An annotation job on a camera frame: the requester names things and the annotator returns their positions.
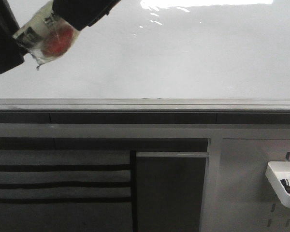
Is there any white whiteboard with grey frame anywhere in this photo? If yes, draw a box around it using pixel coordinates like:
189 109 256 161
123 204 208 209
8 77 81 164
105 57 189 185
0 0 290 112

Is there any dark grey panel board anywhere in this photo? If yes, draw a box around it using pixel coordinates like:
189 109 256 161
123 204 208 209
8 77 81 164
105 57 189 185
136 152 207 232

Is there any grey pegboard stand panel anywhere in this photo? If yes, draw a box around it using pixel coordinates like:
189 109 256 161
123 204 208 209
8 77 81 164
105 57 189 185
200 139 290 232

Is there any white plastic marker tray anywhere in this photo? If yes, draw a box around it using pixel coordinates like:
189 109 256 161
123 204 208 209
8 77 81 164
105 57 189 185
265 161 290 208

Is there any grey fabric pocket organizer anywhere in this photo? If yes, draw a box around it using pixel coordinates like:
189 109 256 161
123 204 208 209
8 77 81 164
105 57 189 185
0 150 137 232

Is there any white taped dry-erase marker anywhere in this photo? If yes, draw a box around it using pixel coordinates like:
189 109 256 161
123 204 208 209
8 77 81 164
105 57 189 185
13 0 80 69

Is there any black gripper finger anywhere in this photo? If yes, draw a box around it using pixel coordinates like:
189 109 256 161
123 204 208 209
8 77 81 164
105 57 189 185
0 0 26 74
52 0 120 31

